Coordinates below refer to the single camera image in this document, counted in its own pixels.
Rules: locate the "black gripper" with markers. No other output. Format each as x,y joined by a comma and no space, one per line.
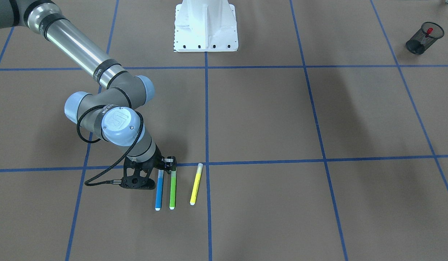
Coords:
159,158

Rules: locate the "blue highlighter pen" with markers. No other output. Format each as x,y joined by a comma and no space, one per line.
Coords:
159,190

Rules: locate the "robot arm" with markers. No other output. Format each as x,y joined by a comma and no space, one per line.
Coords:
34,134

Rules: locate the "green highlighter pen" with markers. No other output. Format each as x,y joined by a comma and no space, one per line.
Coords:
173,189

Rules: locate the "yellow highlighter pen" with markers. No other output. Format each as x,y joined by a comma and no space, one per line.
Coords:
195,188

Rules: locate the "black mesh pen cup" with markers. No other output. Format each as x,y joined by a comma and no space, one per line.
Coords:
418,43

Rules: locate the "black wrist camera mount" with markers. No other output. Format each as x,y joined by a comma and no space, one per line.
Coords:
136,175

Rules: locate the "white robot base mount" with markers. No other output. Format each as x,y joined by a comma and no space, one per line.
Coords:
205,26

